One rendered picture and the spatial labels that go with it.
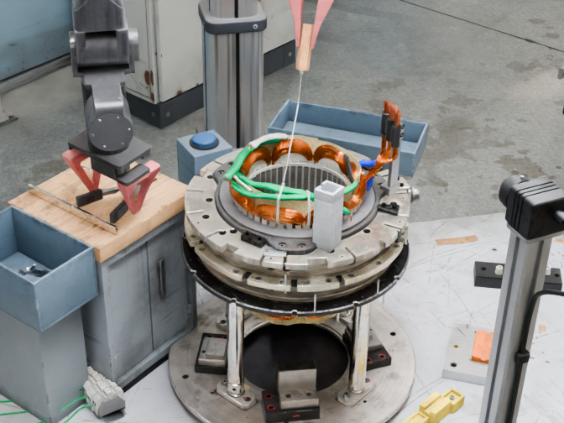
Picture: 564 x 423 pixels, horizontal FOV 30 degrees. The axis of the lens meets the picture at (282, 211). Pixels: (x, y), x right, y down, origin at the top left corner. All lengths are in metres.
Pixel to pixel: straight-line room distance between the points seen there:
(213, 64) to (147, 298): 0.48
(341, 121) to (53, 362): 0.64
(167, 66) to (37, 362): 2.41
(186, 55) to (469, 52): 1.34
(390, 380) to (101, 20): 0.70
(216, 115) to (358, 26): 2.92
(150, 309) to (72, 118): 2.47
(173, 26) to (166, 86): 0.23
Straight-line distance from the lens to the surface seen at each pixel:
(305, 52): 1.38
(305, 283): 1.40
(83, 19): 1.33
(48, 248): 1.55
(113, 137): 1.34
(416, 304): 1.83
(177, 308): 1.68
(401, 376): 1.65
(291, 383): 1.55
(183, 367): 1.66
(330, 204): 1.35
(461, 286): 1.88
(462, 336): 1.75
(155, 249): 1.57
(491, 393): 1.13
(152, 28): 3.77
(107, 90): 1.35
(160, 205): 1.54
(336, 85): 4.26
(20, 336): 1.54
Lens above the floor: 1.90
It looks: 33 degrees down
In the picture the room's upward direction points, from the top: 1 degrees clockwise
